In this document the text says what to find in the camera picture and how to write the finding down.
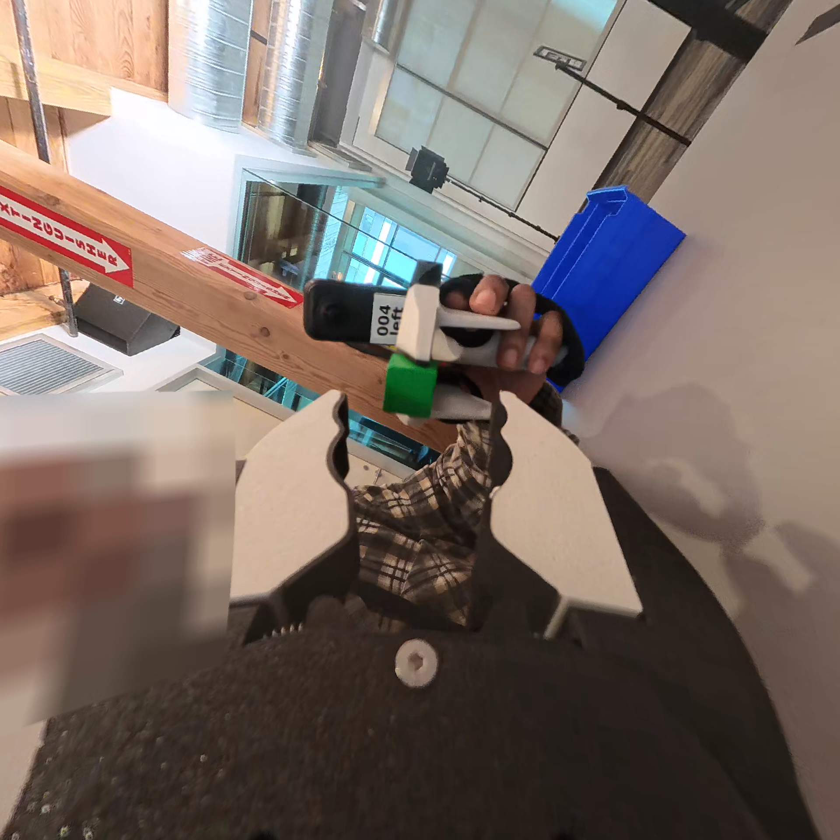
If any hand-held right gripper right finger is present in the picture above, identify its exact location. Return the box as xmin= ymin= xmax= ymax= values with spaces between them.
xmin=482 ymin=392 xmax=644 ymax=637

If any large frosted window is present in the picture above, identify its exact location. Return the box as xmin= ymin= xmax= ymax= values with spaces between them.
xmin=341 ymin=0 xmax=624 ymax=211

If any black junction box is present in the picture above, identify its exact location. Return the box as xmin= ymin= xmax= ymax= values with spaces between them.
xmin=407 ymin=146 xmax=452 ymax=193

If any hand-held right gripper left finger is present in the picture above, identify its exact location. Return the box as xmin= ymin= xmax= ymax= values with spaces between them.
xmin=230 ymin=390 xmax=361 ymax=608

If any shiny metal air duct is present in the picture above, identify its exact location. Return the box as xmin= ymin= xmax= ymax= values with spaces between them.
xmin=256 ymin=0 xmax=336 ymax=148
xmin=167 ymin=0 xmax=253 ymax=132

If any red arrow sign sticker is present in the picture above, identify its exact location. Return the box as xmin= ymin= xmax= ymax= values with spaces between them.
xmin=180 ymin=246 xmax=306 ymax=309
xmin=0 ymin=184 xmax=135 ymax=290

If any thin metal pipe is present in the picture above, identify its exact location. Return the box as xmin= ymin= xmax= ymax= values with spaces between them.
xmin=10 ymin=0 xmax=80 ymax=339

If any green wooden cube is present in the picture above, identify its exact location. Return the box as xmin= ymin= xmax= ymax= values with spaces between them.
xmin=385 ymin=354 xmax=439 ymax=420

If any person's left hand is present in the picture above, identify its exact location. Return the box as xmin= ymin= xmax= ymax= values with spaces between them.
xmin=459 ymin=274 xmax=567 ymax=403

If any black wall speaker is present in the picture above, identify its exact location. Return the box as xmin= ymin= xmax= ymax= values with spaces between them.
xmin=74 ymin=282 xmax=181 ymax=357

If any grey wooden post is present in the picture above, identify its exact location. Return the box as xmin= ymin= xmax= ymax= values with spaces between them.
xmin=591 ymin=0 xmax=795 ymax=206

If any blue plastic bin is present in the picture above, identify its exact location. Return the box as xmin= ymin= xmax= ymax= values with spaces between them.
xmin=532 ymin=185 xmax=686 ymax=361

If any ceiling vent grille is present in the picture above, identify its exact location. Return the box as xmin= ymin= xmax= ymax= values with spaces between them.
xmin=0 ymin=333 xmax=123 ymax=396

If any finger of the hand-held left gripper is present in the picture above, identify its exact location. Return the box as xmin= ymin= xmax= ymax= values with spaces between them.
xmin=399 ymin=282 xmax=524 ymax=363
xmin=394 ymin=382 xmax=494 ymax=426

